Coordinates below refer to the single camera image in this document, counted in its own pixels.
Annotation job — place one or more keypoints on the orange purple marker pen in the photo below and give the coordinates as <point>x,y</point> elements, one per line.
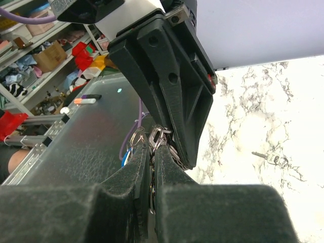
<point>87,99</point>

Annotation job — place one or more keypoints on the keys with blue tag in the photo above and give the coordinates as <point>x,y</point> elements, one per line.
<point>159,140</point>

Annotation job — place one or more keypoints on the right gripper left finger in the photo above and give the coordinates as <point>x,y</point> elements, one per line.
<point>115,210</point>

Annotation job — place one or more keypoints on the blue plastic key tag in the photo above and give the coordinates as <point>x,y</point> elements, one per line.
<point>127,156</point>

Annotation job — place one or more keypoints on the brown cardboard box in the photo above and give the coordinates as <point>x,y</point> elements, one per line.
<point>48,59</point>

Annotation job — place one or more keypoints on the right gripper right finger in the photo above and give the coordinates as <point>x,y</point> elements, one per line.
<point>189,212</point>

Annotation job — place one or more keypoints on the cluttered storage shelf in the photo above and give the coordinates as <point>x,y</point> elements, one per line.
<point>30,35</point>

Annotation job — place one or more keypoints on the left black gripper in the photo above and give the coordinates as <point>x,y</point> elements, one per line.
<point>156,48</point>

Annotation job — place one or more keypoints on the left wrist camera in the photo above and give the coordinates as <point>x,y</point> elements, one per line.
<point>101,12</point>

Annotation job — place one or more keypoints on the loose silver key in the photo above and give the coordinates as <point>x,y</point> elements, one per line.
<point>273,158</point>

